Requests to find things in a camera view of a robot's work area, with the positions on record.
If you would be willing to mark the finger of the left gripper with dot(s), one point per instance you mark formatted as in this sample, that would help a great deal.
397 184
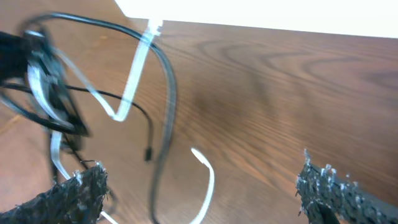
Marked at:
14 52

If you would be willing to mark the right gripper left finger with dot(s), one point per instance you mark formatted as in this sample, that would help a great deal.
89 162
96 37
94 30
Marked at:
77 200

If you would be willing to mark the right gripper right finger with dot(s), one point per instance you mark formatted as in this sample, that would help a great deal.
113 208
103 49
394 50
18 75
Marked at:
327 199

